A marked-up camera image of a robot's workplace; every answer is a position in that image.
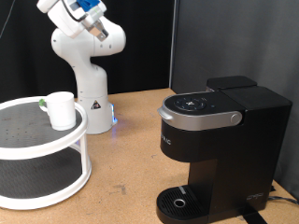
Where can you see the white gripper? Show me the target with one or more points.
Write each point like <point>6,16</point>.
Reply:
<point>67,20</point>

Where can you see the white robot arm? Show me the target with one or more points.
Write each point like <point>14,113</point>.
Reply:
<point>90,46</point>

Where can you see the black keurig coffee machine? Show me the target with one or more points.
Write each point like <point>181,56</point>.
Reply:
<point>243,149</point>

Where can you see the black curtain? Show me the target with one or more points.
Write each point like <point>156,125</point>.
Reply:
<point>146,46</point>

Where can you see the white mug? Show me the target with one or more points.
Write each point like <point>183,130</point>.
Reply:
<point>62,112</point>

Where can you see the small green marker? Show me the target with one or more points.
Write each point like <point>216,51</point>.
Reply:
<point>41,102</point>

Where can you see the white two-tier turntable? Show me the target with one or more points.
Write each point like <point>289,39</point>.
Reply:
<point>34,146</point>

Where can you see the grey partition panel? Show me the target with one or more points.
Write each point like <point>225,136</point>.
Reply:
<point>274,37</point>

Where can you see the black drip tray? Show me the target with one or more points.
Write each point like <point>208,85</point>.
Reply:
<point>179,205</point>

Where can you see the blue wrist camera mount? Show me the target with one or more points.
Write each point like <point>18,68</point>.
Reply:
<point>88,3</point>

